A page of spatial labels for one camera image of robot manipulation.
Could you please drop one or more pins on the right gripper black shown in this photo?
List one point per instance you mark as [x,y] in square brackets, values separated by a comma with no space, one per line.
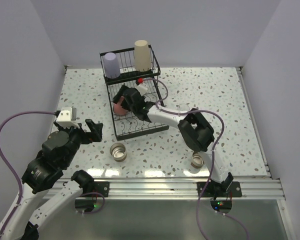
[117,98]

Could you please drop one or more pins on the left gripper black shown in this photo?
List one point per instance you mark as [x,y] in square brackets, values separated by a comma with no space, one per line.
[95,128]

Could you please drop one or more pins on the coral pink plastic cup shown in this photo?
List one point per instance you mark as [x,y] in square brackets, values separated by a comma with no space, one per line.
[118,109]

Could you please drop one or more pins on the lilac plastic cup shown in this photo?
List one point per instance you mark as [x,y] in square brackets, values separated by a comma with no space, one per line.
[111,65]

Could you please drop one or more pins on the beige plastic cup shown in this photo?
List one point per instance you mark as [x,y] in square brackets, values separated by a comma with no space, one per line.
[142,57]

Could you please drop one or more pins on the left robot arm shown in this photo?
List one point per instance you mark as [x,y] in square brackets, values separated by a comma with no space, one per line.
[25,217]

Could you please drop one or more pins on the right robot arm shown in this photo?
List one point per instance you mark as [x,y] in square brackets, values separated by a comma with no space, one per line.
[195,129]

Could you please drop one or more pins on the clear plastic cup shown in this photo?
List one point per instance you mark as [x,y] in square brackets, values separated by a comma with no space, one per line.
[183,107]

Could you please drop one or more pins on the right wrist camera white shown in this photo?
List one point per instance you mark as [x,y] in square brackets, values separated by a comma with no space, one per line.
[141,86]

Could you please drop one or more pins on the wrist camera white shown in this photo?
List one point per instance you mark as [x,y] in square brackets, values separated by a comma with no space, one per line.
[67,118]
[141,86]

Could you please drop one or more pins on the black wire dish rack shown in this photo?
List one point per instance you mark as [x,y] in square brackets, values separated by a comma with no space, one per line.
[129,126]

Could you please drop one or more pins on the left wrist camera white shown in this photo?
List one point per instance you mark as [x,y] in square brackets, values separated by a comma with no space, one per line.
[67,118]

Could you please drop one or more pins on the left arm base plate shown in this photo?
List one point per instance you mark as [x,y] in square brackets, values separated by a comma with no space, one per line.
[95,188]

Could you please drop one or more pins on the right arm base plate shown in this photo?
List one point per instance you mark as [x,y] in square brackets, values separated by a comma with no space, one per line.
[213,191]

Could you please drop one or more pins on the aluminium front rail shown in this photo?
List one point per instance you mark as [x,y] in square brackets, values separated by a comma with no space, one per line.
[186,188]

